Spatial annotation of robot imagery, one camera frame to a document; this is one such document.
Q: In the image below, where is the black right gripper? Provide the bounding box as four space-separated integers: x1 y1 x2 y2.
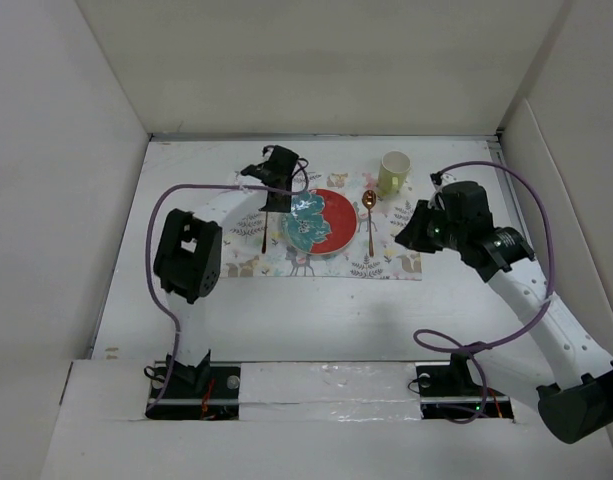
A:
394 199 466 253

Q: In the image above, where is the copper spoon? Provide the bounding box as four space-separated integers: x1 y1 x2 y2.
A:
362 190 377 257

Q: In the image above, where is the red and teal plate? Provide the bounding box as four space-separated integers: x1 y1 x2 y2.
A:
280 188 358 256

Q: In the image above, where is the yellow translucent mug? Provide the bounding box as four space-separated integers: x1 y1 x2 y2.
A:
377 151 412 198

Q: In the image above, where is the copper fork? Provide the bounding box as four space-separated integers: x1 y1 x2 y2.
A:
261 211 269 255

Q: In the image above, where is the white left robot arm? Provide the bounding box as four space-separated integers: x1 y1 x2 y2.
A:
144 144 310 397

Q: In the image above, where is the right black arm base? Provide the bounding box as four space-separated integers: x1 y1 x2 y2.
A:
407 353 515 424

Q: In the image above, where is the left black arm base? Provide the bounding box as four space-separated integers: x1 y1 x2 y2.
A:
143 354 241 421

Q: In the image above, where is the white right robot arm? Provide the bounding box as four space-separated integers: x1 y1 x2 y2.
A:
395 175 613 444

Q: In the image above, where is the metal table edge rail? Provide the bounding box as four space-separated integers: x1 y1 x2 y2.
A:
150 132 500 143

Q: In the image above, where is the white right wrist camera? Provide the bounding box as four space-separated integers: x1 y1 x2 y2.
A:
429 172 457 208

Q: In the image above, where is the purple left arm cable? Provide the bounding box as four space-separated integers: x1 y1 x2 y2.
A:
144 144 310 414

